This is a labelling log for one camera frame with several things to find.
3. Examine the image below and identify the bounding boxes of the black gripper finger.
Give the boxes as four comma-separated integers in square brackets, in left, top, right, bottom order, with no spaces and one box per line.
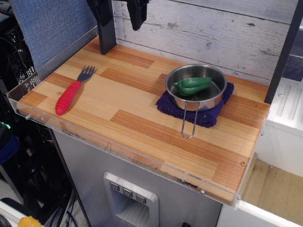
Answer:
[126,0,150,31]
[86,0,112,26]

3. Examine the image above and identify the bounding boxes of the red handled fork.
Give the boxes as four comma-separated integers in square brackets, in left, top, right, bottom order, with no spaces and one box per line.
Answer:
[55,66,96,115]

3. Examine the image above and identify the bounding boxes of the stainless steel pot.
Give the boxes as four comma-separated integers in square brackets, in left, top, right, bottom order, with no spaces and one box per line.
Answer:
[165,64,228,139]

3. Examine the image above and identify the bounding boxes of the blue fabric panel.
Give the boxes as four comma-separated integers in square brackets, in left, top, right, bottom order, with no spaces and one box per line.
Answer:
[10,0,97,73]

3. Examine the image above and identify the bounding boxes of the green plastic pepper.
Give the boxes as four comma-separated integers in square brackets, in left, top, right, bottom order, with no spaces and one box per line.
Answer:
[173,77,212,96]

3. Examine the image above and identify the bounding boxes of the clear acrylic table guard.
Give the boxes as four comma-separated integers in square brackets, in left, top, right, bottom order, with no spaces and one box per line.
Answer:
[7,70,269,207]

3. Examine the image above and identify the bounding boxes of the purple cloth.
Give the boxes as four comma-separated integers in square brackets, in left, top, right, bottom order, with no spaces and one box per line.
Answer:
[156,82,234,128]

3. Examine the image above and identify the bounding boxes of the grey ice dispenser panel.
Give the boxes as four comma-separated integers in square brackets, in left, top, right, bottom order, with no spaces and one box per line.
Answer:
[103,172,160,227]

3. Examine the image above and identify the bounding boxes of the silver toy fridge front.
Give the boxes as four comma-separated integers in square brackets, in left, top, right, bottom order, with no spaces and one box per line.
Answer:
[54,131,222,227]

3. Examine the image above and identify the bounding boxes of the yellow object at corner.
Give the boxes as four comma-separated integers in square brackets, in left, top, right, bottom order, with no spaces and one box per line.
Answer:
[18,216,42,227]

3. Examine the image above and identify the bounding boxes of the dark grey left post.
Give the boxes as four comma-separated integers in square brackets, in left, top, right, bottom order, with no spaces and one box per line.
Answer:
[97,0,117,55]

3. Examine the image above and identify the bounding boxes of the dark grey post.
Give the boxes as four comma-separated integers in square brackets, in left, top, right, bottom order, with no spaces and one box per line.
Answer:
[97,0,117,55]
[264,0,303,104]

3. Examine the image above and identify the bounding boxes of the dark grey right post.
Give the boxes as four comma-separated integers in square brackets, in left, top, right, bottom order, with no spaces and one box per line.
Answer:
[264,0,303,104]

